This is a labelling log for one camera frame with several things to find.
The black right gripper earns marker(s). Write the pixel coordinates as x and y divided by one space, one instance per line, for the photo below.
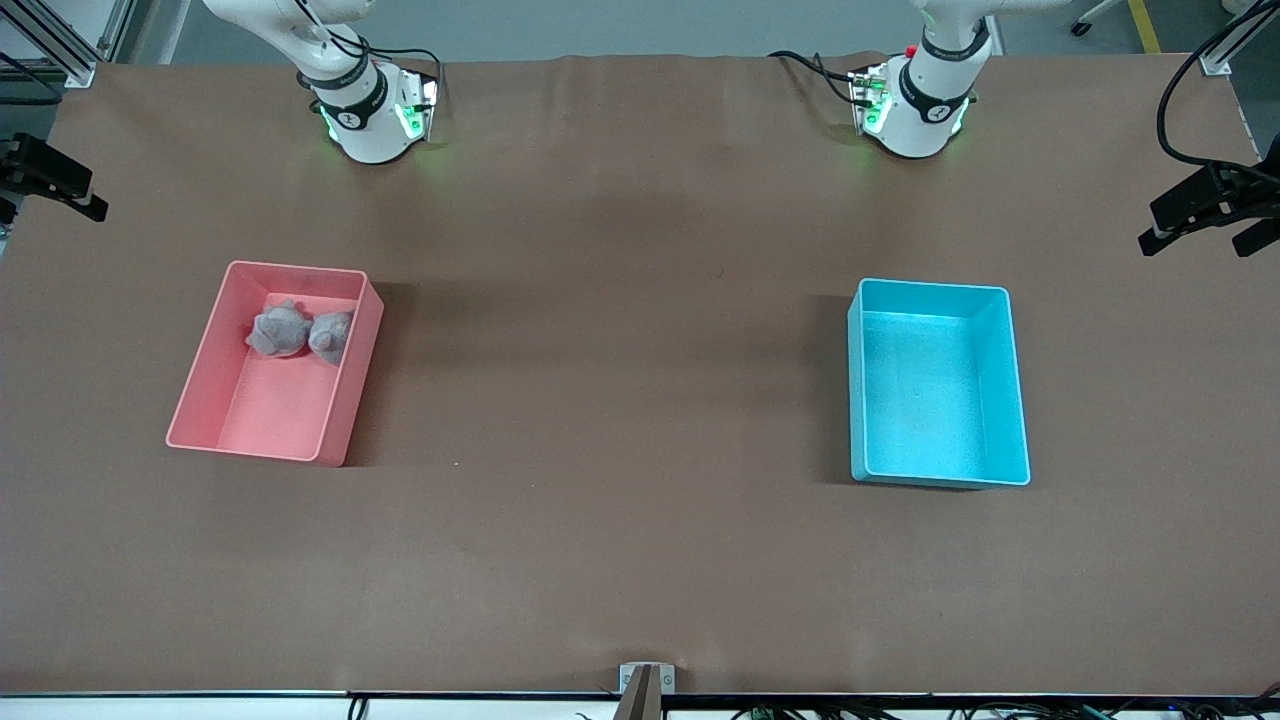
27 163

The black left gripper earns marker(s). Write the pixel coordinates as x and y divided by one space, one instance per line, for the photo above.
1226 187

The grey plush toy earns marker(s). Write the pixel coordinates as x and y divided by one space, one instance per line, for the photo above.
278 332
330 338

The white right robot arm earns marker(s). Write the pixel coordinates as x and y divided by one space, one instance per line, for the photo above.
365 130

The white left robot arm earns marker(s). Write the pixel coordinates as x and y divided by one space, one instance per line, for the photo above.
925 125

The pink plastic box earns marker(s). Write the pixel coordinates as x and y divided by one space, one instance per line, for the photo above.
270 410

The blue plastic box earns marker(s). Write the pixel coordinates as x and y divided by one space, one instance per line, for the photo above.
930 420

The black chair caster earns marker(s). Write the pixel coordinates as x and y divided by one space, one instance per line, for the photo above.
1082 27

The brown table cover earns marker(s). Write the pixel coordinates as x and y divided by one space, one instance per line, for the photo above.
640 300

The aluminium frame post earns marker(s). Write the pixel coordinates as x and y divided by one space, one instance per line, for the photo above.
80 72
1215 62

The metal base connector bracket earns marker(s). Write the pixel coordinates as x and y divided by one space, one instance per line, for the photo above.
425 100
865 95

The table edge rail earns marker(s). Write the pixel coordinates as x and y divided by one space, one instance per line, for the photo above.
200 708

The grey metal clamp bracket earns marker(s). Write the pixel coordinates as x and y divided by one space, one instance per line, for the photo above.
667 680

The brown mount bar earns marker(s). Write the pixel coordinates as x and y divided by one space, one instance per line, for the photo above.
640 700

